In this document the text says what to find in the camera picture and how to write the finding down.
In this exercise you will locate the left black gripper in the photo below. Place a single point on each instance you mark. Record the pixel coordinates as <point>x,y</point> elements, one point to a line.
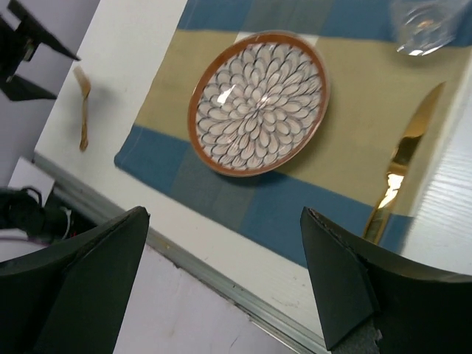
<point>20,44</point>

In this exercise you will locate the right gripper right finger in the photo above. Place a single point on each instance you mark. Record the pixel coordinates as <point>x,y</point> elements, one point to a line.
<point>371,300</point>

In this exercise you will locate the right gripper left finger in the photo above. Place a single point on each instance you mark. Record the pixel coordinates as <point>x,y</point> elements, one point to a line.
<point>71,297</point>

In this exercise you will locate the gold fork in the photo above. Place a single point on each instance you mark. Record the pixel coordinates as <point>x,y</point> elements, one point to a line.
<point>85,87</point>

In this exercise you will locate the gold knife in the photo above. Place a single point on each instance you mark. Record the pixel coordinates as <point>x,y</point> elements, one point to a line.
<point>399,165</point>

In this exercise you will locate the blue beige placemat cloth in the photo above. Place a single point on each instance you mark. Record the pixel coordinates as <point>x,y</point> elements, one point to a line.
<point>341,172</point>

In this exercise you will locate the floral patterned ceramic bowl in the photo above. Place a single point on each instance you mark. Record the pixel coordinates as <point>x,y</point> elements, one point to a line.
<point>258,104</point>

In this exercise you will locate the clear drinking glass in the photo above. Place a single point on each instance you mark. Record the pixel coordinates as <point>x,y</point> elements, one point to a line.
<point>422,27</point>

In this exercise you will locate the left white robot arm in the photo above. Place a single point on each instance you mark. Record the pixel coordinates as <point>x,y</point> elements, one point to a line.
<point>23,208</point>

